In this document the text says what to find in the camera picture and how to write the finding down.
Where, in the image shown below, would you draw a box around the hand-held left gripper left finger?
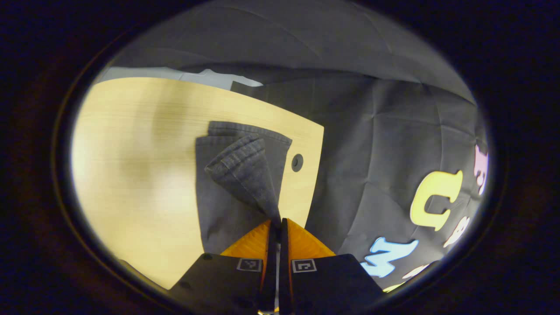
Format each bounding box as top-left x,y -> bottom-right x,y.
168,219 -> 273,313

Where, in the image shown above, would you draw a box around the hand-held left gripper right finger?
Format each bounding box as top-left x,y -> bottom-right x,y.
278,217 -> 386,315

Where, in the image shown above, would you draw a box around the dark grey jeans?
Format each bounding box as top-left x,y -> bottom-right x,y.
196,121 -> 293,255

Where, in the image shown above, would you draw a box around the black backdrop cloth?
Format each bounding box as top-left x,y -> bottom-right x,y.
109,0 -> 490,294

